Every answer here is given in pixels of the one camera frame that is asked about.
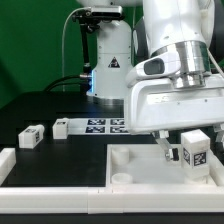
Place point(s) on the white U-shaped obstacle fence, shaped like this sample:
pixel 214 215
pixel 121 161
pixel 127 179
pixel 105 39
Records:
pixel 112 198

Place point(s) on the black camera on stand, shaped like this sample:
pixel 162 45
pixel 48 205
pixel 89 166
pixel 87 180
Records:
pixel 89 19

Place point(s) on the white square tabletop part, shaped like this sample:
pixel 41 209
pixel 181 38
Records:
pixel 146 164

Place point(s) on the white sheet with fiducial tags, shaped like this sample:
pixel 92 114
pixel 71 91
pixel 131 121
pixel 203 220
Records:
pixel 97 126

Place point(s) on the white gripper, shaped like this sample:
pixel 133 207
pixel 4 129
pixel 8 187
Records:
pixel 155 106

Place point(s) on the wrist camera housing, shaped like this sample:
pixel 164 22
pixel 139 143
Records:
pixel 153 68

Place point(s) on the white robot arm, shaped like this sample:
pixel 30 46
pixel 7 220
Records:
pixel 151 28

